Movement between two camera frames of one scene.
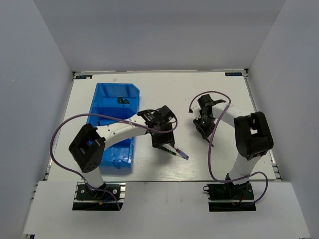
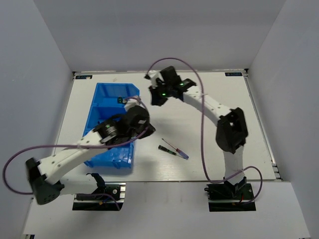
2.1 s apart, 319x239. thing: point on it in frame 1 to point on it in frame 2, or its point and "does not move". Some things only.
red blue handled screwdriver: [181, 154] does not move
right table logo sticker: [233, 73] does not move
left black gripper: [169, 137] to [150, 130]
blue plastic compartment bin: [113, 102] does not move
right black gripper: [205, 132] to [156, 100]
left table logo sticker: [83, 76] does not move
